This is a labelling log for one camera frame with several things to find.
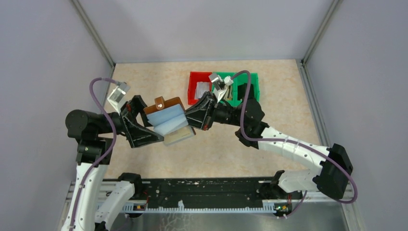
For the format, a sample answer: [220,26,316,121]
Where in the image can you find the aluminium front frame rail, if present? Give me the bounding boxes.
[65,180,353,202]

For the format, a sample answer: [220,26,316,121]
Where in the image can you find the left aluminium corner post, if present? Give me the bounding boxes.
[70,0,116,69]

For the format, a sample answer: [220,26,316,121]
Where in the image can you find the black card holder in bin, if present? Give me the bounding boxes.
[237,83,255,100]

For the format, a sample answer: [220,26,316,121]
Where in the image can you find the white slotted cable duct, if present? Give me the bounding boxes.
[121,203,277,214]

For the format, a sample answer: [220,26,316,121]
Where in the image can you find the right aluminium corner post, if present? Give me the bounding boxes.
[301,0,343,67]

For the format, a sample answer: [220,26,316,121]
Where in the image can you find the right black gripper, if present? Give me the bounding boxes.
[175,91,245,131]

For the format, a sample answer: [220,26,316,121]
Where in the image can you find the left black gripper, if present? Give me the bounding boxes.
[97,94,169,146]

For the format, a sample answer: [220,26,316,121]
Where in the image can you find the middle green plastic bin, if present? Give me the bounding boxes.
[218,74,233,101]

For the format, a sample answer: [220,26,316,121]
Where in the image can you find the red plastic bin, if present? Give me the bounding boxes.
[187,72,212,105]

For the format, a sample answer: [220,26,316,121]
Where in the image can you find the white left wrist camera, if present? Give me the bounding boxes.
[107,82,130,113]

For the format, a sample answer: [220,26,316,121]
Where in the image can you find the green plastic bin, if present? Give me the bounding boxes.
[233,73,260,105]
[218,74,233,101]

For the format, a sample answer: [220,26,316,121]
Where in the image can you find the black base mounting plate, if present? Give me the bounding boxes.
[113,177,304,209]

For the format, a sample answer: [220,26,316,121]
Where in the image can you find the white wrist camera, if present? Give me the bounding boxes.
[209,73,233,103]
[107,82,130,113]

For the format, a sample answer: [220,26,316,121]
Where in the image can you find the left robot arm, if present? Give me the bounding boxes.
[61,95,164,231]

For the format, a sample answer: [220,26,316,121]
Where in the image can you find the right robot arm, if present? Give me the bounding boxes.
[185,92,358,204]

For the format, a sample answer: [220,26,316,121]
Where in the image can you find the aluminium corner post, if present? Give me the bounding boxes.
[301,0,343,67]
[70,0,116,69]

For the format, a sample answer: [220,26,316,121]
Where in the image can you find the right green plastic bin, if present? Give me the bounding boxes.
[233,73,260,105]

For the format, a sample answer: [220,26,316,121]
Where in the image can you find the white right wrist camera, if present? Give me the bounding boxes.
[209,73,233,103]

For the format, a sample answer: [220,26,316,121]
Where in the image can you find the brown leather card holder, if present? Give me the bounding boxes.
[143,96,196,146]

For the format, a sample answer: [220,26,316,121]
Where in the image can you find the white cards in red bin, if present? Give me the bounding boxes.
[194,82,211,100]

